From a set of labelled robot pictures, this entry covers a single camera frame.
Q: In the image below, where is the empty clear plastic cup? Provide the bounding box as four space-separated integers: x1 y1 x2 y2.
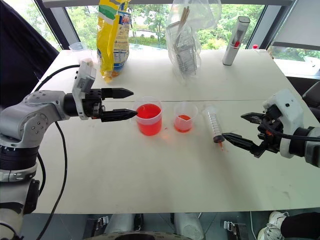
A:
68 41 89 53

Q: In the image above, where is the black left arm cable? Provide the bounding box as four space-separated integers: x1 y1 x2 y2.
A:
33 64 81 240

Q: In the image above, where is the black chair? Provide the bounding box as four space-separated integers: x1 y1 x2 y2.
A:
301 80 320 116

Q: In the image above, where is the clear plastic bag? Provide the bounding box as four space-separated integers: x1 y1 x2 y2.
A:
164 0 223 86

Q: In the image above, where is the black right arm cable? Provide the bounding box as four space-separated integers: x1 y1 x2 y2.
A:
266 130 320 143

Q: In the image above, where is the white sneaker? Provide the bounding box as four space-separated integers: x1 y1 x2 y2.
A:
257 210 291 240

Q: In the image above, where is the silver robot leg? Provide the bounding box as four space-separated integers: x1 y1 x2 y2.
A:
173 212 205 240
103 213 136 235

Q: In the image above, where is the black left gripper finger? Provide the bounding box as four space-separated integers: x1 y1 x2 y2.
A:
101 87 135 100
100 108 139 123

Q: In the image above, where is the white cylindrical tube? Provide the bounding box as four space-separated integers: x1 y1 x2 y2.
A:
222 15 251 67

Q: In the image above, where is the dark trouser leg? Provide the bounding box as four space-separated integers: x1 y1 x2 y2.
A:
279 212 320 238

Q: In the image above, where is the large clear cup red liquid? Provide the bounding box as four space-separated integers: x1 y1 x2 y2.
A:
131 96 164 137

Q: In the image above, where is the clear plastic syringe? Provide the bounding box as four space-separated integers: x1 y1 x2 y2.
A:
202 104 226 149

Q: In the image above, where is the small clear cup red liquid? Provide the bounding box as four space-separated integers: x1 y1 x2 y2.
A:
172 103 199 134

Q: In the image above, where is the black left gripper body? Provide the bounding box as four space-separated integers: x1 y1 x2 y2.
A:
83 88 106 121

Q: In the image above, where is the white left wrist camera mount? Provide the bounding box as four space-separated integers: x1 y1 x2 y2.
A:
71 60 97 121

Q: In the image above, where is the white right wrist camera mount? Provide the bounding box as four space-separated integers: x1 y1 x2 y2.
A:
262 88 305 159

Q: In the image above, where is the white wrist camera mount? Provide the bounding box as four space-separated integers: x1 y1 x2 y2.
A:
71 60 97 121
262 88 305 159

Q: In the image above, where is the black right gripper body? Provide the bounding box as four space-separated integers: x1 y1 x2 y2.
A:
257 104 285 154

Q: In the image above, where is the person in dark clothing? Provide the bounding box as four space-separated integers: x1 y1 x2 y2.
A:
0 0 60 109

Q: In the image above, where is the metal table bracket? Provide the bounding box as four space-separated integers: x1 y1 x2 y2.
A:
223 219 248 236
94 214 110 231

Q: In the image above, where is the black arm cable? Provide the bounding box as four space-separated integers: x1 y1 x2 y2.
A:
266 130 320 143
33 64 81 240

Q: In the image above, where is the yellow snack bag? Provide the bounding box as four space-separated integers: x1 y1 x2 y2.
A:
96 0 133 85

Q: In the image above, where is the wooden sticks bundle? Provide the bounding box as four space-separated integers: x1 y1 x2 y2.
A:
178 6 191 34

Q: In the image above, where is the thin white cable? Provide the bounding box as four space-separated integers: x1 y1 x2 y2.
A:
249 211 259 240

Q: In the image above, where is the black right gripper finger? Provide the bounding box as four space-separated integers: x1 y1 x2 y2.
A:
240 112 266 126
222 132 266 159

